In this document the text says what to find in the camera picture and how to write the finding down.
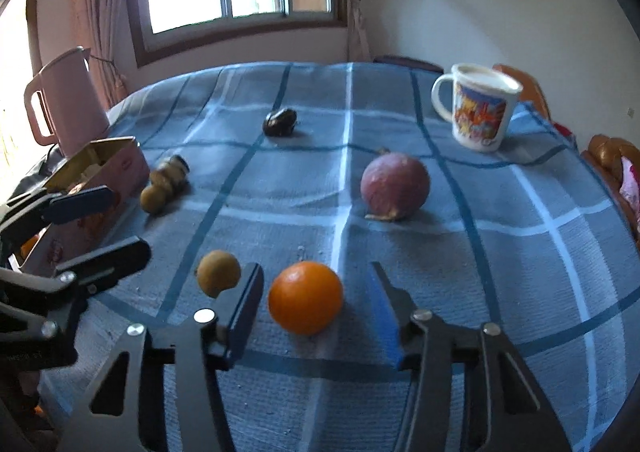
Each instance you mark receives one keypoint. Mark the pink metal tin box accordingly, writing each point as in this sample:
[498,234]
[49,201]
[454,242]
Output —
[117,163]

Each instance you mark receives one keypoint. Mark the dark water chestnut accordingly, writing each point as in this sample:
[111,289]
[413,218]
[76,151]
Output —
[280,123]

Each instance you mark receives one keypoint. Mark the brown leather chair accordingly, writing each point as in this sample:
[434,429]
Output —
[531,92]

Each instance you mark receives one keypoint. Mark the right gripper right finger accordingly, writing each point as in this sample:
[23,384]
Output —
[504,407]

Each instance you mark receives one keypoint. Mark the brown leather sofa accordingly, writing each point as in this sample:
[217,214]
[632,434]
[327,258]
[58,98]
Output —
[606,156]

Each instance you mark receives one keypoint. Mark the brown longan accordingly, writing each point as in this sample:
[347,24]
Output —
[217,271]
[153,199]

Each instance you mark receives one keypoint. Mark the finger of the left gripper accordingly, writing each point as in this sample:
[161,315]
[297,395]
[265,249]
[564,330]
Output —
[29,213]
[88,274]

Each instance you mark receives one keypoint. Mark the dark round stool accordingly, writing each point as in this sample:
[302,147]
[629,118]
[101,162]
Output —
[409,62]

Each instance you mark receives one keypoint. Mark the white cartoon mug with lid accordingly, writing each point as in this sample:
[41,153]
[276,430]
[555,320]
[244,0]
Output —
[478,102]

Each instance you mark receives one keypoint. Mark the blue plaid tablecloth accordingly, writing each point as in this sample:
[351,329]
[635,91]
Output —
[529,238]

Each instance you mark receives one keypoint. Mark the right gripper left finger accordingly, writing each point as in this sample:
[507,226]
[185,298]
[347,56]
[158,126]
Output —
[123,408]

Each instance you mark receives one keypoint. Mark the pink right curtain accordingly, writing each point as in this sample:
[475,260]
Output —
[358,48]

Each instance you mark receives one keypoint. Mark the purple round onion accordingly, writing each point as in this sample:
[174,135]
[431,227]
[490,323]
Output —
[394,186]

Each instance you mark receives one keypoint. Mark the orange mandarin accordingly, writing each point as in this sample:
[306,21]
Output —
[305,298]
[28,246]

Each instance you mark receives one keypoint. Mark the pink electric kettle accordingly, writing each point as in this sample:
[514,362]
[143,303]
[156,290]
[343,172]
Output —
[69,101]

